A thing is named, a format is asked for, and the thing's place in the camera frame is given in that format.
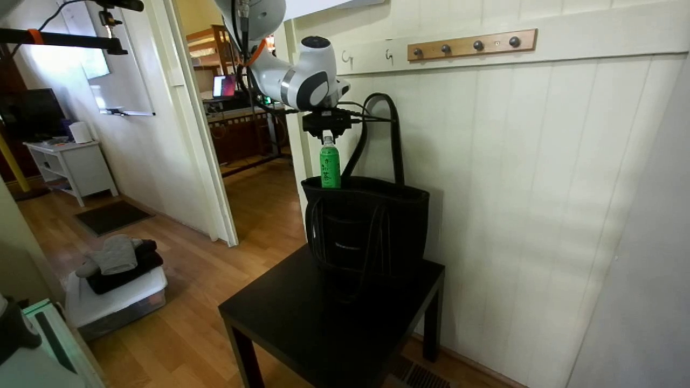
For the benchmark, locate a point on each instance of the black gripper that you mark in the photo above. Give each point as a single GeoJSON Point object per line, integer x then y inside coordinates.
{"type": "Point", "coordinates": [328, 119]}

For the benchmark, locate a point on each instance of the green plastic bottle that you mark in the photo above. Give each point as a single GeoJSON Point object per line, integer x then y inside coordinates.
{"type": "Point", "coordinates": [331, 164]}

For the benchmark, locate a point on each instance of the black tote bag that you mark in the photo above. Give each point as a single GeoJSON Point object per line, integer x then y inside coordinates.
{"type": "Point", "coordinates": [369, 229]}

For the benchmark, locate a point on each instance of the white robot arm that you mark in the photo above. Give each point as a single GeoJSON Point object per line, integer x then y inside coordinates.
{"type": "Point", "coordinates": [310, 85]}

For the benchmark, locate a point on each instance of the dark wooden kitchen counter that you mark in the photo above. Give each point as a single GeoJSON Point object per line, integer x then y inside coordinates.
{"type": "Point", "coordinates": [246, 132]}

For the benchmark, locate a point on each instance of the wooden coat peg rack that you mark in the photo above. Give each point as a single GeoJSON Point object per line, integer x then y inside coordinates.
{"type": "Point", "coordinates": [474, 46]}

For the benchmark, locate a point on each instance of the black square side table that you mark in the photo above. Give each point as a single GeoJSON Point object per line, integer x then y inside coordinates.
{"type": "Point", "coordinates": [328, 344]}

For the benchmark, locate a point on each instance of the dark door mat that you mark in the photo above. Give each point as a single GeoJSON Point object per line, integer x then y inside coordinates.
{"type": "Point", "coordinates": [111, 216]}

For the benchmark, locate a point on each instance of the white side cabinet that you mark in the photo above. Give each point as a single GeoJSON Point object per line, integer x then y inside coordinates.
{"type": "Point", "coordinates": [76, 170]}

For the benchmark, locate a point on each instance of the folded grey and black clothes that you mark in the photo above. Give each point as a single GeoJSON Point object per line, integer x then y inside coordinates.
{"type": "Point", "coordinates": [120, 262]}

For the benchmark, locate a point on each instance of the black monitor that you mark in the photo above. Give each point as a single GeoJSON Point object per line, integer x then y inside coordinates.
{"type": "Point", "coordinates": [38, 115]}

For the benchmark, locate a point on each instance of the white low platform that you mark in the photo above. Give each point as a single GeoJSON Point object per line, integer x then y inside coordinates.
{"type": "Point", "coordinates": [99, 316]}

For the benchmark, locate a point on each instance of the white and green box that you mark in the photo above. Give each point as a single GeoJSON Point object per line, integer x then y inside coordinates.
{"type": "Point", "coordinates": [40, 351]}

